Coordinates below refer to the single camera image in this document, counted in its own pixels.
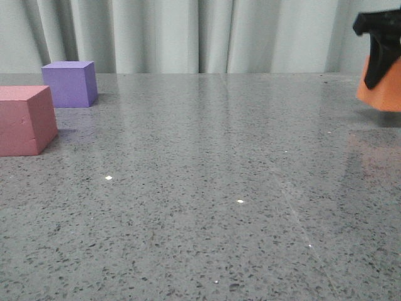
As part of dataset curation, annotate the purple foam cube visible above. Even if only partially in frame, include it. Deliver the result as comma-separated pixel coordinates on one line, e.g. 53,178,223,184
41,61,98,108

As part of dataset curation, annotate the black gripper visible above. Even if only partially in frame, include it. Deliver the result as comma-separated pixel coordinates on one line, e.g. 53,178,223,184
353,9,400,90

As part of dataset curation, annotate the pale grey-green curtain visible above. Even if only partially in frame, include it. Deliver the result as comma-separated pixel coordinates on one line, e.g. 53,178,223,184
1,1,400,73

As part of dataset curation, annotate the orange foam cube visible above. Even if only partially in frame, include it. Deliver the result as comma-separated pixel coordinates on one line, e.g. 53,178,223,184
356,56,401,112

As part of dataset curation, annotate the pink foam cube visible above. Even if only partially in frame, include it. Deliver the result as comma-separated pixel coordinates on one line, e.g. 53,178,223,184
1,85,58,157

